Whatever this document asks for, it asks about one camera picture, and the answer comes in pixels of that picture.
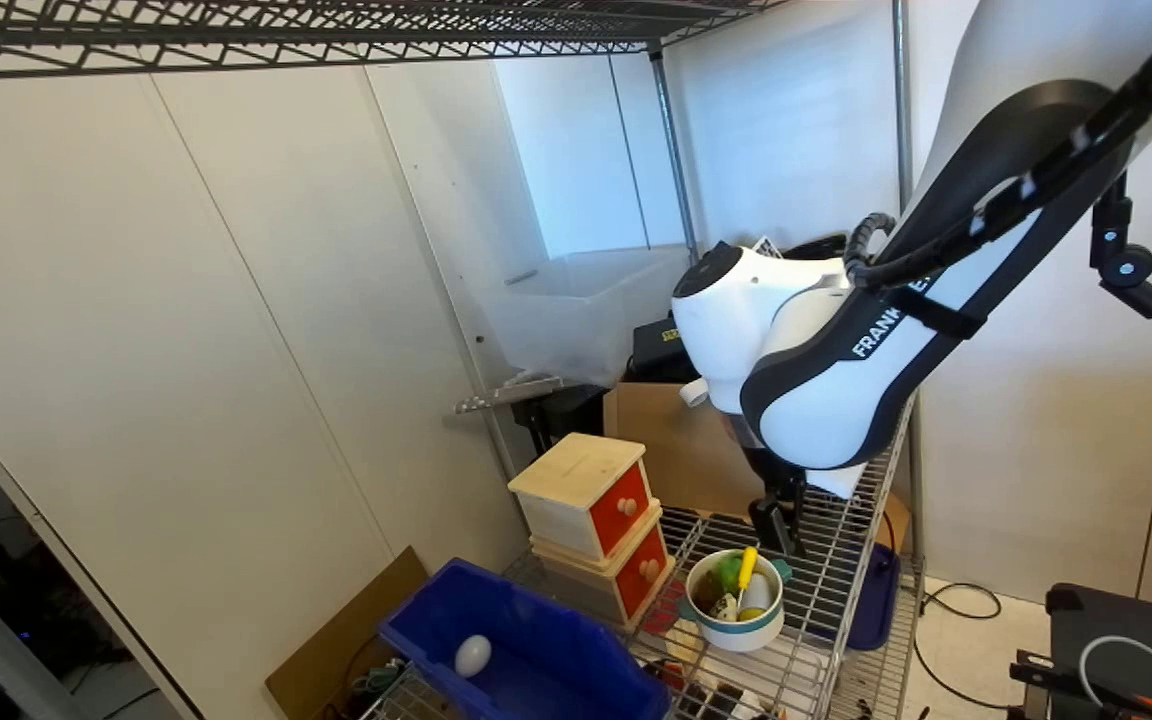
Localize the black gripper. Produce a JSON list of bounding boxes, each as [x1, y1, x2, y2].
[[736, 443, 817, 557]]

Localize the wooden box heart knob drawer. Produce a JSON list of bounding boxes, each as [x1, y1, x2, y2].
[[530, 503, 675, 634]]

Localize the large brown cardboard box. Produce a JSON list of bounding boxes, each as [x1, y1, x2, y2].
[[599, 382, 769, 520]]

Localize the wooden box round knob drawer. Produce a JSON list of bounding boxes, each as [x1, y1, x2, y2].
[[510, 430, 660, 560]]

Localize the blue plastic box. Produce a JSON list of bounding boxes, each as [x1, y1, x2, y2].
[[377, 557, 673, 720]]

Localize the green plush toy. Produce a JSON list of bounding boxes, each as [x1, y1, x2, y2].
[[697, 557, 744, 614]]

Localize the dark blue bin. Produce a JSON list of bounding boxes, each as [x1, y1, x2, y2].
[[850, 540, 903, 657]]

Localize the clear plastic bin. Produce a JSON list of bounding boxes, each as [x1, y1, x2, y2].
[[462, 243, 697, 393]]

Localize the white egg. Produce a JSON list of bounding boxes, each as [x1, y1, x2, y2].
[[452, 634, 497, 679]]

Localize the black perforated table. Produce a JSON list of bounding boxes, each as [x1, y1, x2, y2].
[[1014, 581, 1152, 720]]

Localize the brown cardboard sheet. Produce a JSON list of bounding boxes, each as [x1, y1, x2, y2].
[[263, 546, 431, 720]]

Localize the metal wire shelf rack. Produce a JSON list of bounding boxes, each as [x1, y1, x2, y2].
[[629, 0, 927, 720]]

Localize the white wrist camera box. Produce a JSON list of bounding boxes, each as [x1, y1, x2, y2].
[[805, 462, 871, 503]]

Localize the white bowl teal handles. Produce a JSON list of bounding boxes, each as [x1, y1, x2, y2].
[[680, 546, 793, 657]]

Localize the grey floor cable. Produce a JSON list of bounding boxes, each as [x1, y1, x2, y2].
[[908, 576, 1009, 690]]

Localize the white cable loop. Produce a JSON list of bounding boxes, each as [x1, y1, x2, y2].
[[1076, 634, 1152, 720]]

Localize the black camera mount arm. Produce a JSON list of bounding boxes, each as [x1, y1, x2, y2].
[[1087, 171, 1152, 363]]

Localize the overhead wire shelf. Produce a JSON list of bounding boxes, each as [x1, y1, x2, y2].
[[0, 0, 793, 83]]

